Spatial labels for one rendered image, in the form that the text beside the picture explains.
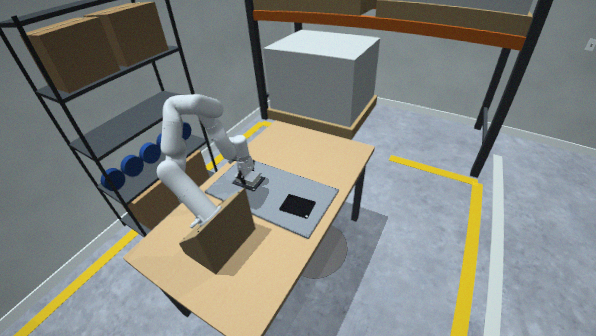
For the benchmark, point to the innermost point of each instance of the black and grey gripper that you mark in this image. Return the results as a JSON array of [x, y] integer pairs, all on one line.
[[246, 167]]

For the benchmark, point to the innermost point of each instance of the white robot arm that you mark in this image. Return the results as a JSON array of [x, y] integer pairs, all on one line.
[[169, 172]]

